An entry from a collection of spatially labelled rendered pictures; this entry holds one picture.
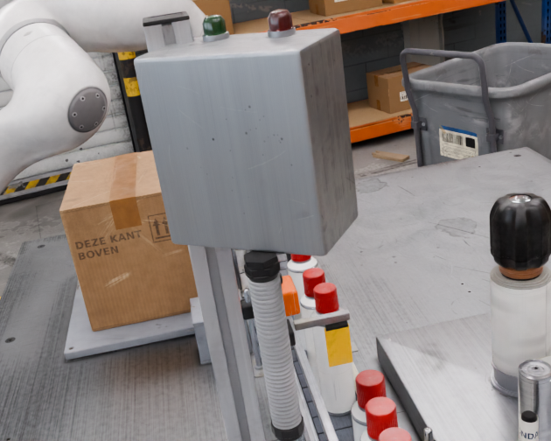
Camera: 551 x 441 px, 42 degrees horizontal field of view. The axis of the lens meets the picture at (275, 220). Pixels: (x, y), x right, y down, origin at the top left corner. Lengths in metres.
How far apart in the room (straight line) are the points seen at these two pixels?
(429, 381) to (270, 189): 0.60
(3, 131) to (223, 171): 0.35
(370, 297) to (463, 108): 1.86
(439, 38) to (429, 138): 2.70
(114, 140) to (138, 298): 3.79
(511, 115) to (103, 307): 2.12
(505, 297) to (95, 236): 0.78
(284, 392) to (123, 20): 0.51
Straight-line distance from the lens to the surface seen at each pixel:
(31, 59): 0.94
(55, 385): 1.45
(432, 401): 1.14
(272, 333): 0.71
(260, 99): 0.63
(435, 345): 1.26
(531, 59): 3.94
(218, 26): 0.71
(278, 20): 0.67
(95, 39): 1.01
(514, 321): 1.08
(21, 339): 1.64
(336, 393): 1.10
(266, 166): 0.65
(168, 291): 1.49
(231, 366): 0.87
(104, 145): 5.24
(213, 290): 0.82
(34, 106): 0.90
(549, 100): 3.40
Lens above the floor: 1.58
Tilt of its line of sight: 23 degrees down
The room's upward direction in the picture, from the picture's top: 9 degrees counter-clockwise
